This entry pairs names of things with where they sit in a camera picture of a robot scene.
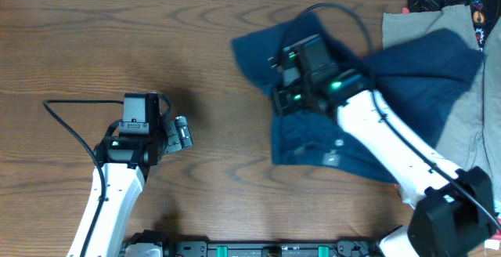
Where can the black patterned garment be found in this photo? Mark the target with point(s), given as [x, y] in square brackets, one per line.
[483, 13]

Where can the khaki beige shorts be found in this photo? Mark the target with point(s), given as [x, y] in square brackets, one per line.
[471, 136]

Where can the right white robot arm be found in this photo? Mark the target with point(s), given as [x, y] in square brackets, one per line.
[453, 210]

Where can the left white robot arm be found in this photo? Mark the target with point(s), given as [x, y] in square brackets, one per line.
[124, 158]

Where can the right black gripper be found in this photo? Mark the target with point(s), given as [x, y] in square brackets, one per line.
[279, 103]

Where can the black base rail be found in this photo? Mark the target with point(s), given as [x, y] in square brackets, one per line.
[254, 249]

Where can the navy blue shorts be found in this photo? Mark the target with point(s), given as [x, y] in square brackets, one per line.
[421, 79]

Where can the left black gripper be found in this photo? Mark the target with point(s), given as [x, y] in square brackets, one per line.
[172, 136]

